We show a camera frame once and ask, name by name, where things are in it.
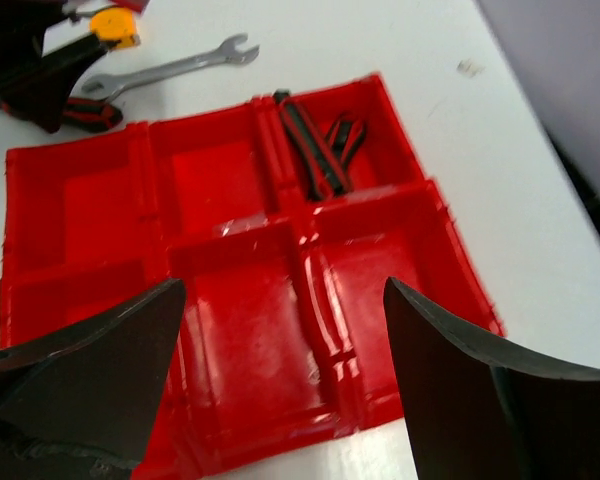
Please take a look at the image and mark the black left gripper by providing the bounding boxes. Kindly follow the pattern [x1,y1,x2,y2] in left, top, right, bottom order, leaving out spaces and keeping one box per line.
[0,1,111,108]

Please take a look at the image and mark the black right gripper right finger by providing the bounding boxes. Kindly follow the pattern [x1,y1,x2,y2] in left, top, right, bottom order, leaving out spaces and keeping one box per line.
[383,278,600,479]

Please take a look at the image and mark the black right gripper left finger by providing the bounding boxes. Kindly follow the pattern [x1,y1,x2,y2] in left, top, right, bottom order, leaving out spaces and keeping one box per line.
[0,279,186,479]

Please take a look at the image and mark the red black utility knife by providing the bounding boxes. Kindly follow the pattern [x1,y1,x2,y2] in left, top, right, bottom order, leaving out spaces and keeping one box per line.
[273,90,367,201]
[0,96,124,134]

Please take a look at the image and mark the silver open-end wrench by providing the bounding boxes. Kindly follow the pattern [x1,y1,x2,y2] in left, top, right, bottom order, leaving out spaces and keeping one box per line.
[80,33,260,102]

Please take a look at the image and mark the yellow tape measure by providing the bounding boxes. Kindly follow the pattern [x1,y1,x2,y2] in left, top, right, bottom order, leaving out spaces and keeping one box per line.
[89,7,140,49]

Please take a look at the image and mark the red six-compartment organizer tray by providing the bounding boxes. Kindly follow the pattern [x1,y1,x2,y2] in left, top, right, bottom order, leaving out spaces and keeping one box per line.
[0,74,504,479]

